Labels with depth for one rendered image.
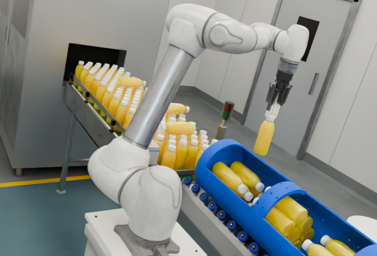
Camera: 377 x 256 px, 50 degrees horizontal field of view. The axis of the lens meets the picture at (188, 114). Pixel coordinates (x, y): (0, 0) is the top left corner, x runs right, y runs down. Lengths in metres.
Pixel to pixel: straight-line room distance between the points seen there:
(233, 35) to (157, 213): 0.62
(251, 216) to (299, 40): 0.79
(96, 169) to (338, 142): 4.32
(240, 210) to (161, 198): 0.48
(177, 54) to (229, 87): 5.32
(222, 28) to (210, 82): 5.77
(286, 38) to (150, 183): 0.94
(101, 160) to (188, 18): 0.58
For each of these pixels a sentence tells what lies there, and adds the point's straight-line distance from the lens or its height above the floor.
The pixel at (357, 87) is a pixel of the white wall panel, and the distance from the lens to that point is 5.36.
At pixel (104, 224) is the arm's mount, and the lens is 1.52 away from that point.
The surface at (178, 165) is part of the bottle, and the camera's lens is 2.18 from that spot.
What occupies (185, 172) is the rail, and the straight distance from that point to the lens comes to 2.13.
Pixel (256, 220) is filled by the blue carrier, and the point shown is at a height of 1.10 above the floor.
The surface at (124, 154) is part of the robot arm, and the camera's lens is 1.42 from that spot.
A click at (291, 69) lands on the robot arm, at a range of 1.90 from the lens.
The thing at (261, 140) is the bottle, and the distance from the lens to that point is 2.00.
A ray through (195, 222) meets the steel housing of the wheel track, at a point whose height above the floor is 0.85.
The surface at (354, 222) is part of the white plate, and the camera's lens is 2.11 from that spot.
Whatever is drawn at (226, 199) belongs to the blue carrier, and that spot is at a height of 1.07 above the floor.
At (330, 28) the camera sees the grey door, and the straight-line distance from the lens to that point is 5.60.
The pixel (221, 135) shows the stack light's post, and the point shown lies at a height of 1.04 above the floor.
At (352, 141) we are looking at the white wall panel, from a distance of 5.38.
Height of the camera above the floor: 1.88
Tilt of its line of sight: 18 degrees down
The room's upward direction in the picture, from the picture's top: 15 degrees clockwise
